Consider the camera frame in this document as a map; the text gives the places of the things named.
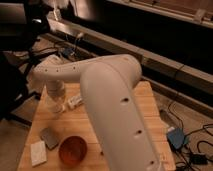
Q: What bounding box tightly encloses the blue power box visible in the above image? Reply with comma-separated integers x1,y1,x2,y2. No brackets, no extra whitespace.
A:
166,128,189,150

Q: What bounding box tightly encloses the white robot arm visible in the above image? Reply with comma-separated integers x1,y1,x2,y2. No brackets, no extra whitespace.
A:
34,54,166,171

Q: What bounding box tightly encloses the grey rectangular block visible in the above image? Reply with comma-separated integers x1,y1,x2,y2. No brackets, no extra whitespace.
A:
40,127,59,150

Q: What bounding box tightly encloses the brown ceramic bowl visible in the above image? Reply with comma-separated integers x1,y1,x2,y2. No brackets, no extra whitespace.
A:
58,136,87,167

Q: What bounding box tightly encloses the blue device with cables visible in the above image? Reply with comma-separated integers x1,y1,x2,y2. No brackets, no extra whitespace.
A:
61,47,75,58

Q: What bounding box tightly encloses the black office chair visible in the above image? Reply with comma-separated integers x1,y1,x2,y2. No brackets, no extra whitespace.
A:
0,0,54,126

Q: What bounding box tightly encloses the white rectangular sponge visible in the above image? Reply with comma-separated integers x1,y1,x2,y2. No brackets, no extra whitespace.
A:
30,141,47,167

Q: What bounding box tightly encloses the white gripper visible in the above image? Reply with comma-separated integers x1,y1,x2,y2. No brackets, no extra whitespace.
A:
46,80,83,110

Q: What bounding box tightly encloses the white ceramic cup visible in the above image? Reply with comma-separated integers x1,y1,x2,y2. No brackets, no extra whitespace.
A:
45,96,64,114

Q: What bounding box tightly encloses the black cable on floor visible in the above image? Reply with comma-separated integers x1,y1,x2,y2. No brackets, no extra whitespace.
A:
165,99,213,171

